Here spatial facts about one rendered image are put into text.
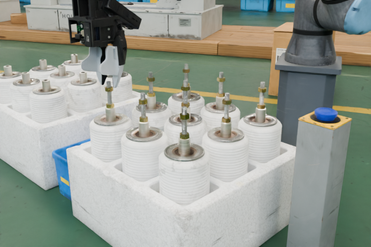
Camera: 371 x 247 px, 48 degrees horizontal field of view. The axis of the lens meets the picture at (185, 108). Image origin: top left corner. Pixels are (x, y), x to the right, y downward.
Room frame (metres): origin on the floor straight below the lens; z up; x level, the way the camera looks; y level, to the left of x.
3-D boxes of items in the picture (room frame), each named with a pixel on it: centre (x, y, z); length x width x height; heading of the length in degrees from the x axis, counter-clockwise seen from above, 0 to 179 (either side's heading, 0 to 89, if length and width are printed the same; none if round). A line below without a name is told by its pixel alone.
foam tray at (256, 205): (0.87, 0.00, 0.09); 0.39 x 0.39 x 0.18; 44
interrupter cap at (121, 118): (0.87, 0.17, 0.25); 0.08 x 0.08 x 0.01
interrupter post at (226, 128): (0.79, -0.08, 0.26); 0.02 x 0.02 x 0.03
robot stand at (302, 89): (1.26, -0.38, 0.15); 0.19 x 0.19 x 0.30; 70
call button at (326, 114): (0.71, -0.26, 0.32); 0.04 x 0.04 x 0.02
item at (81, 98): (1.18, 0.30, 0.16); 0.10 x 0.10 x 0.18
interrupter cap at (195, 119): (0.87, 0.00, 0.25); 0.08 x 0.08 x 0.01
